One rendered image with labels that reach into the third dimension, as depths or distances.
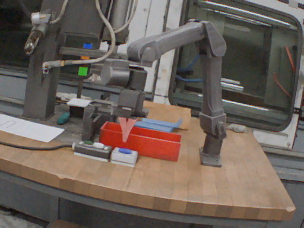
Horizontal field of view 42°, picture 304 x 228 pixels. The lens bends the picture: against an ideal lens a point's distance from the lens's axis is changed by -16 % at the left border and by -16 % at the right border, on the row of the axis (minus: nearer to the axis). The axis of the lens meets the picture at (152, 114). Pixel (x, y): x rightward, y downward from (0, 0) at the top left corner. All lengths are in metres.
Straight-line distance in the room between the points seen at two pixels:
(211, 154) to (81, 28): 0.64
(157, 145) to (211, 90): 0.24
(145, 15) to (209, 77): 0.92
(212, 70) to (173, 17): 0.83
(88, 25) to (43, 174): 0.66
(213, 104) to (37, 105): 0.66
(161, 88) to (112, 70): 1.02
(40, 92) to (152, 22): 0.82
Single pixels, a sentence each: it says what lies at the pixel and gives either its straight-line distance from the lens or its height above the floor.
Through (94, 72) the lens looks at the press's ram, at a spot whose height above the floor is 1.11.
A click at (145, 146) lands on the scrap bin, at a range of 1.42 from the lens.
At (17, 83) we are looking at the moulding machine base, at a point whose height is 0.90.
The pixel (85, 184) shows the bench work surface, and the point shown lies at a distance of 1.12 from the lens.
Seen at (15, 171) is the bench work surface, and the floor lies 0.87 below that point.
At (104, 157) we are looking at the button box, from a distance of 1.30.
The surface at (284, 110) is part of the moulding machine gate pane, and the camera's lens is 2.26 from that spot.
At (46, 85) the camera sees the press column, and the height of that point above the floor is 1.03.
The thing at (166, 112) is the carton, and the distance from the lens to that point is 1.89.
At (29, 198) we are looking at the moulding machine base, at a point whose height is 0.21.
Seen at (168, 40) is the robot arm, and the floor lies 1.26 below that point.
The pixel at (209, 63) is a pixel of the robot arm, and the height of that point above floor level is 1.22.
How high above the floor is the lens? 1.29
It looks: 11 degrees down
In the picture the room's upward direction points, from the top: 10 degrees clockwise
